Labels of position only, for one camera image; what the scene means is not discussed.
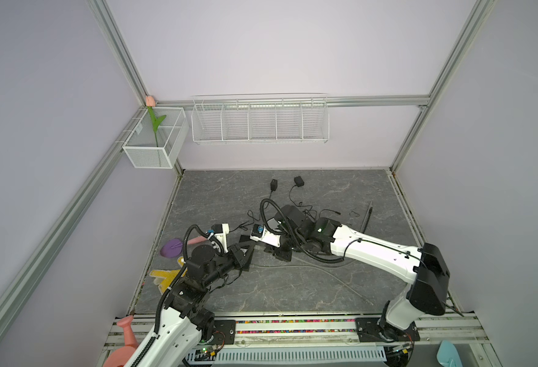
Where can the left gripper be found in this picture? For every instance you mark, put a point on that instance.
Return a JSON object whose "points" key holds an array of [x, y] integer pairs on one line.
{"points": [[237, 255]]}

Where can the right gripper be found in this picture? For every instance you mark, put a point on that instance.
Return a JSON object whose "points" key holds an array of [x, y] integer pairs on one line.
{"points": [[280, 254]]}

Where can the black network switch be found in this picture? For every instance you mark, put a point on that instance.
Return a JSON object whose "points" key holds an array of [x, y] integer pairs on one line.
{"points": [[246, 239]]}

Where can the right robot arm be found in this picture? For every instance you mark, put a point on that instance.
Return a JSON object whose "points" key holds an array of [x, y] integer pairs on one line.
{"points": [[423, 269]]}

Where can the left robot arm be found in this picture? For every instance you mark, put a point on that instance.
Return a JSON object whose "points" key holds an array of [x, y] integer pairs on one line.
{"points": [[181, 319]]}

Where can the black power adapter right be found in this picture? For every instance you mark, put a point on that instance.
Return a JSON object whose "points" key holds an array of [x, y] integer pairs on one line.
{"points": [[298, 181]]}

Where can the purple pink toy shovel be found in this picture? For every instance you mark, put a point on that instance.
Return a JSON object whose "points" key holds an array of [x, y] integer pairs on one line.
{"points": [[174, 247]]}

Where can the white mesh box basket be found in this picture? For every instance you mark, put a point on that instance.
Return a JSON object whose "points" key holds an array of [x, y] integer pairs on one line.
{"points": [[140, 144]]}

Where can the pink watering can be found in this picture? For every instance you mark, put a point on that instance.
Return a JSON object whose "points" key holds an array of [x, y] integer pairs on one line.
{"points": [[119, 357]]}

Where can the artificial tulip flower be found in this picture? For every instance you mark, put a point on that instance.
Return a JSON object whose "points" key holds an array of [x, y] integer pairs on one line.
{"points": [[156, 121]]}

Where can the light blue toy scoop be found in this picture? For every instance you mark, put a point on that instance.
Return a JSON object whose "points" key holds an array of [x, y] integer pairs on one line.
{"points": [[448, 355]]}

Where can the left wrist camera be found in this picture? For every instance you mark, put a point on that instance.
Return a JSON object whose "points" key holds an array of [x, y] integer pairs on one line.
{"points": [[218, 231]]}

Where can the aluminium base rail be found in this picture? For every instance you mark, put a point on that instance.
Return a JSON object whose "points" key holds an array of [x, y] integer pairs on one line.
{"points": [[313, 339]]}

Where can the white wire wall basket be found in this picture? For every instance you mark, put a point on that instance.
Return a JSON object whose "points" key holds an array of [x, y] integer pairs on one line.
{"points": [[260, 118]]}

